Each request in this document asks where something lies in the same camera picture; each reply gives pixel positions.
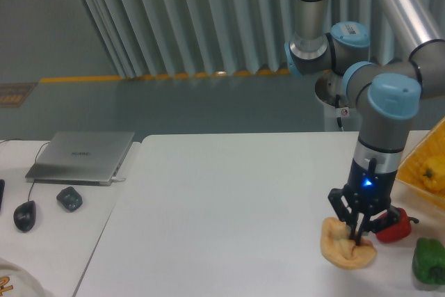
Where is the folding white partition screen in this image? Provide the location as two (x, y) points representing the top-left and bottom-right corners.
(62, 0), (445, 79)

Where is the black pedestal cable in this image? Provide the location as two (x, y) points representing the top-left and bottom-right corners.
(334, 94), (346, 133)

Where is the red bell pepper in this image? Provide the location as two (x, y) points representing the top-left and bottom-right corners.
(375, 207), (420, 243)

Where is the yellow bell pepper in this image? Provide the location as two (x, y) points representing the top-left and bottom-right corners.
(420, 155), (444, 192)

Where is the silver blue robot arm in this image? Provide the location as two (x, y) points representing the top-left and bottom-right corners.
(284, 0), (444, 243)

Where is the brown floor sign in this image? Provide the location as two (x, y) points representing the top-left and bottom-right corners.
(0, 83), (37, 108)

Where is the yellow wicker basket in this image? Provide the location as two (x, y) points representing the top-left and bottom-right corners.
(396, 118), (444, 209)

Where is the black device at edge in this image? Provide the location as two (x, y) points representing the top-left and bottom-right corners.
(0, 179), (6, 211)

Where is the silver closed laptop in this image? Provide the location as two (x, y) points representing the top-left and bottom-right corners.
(25, 131), (134, 186)

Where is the black computer mouse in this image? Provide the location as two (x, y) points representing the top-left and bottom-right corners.
(13, 200), (36, 232)

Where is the black power adapter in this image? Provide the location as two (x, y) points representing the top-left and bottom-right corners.
(56, 186), (83, 212)

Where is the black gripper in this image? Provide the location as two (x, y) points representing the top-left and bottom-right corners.
(327, 160), (400, 245)

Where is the triangular golden bread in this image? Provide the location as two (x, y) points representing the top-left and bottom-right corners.
(320, 217), (378, 270)

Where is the black mouse cable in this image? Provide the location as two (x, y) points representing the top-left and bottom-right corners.
(0, 138), (51, 204)

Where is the green bell pepper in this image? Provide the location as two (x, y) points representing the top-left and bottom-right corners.
(412, 237), (444, 285)

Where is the white cloth with print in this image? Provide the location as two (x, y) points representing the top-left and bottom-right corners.
(0, 258), (47, 297)

